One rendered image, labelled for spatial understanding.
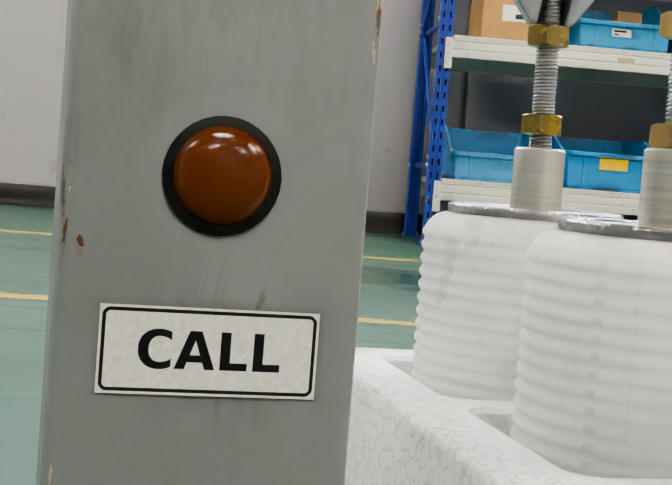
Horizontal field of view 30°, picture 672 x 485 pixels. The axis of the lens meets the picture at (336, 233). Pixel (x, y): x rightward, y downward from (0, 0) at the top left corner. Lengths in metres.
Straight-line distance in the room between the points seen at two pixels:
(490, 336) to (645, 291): 0.12
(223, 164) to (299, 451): 0.07
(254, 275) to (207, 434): 0.04
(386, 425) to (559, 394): 0.09
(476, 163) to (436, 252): 4.25
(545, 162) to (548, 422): 0.16
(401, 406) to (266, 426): 0.18
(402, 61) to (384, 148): 0.38
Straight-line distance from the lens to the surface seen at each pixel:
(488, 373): 0.51
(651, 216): 0.44
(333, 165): 0.29
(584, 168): 4.84
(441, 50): 4.73
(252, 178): 0.28
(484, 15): 4.83
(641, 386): 0.40
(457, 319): 0.52
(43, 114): 5.48
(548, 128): 0.54
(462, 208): 0.53
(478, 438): 0.42
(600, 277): 0.40
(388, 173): 5.44
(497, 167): 4.79
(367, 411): 0.51
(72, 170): 0.28
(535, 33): 0.55
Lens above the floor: 0.27
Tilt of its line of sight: 3 degrees down
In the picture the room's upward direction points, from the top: 4 degrees clockwise
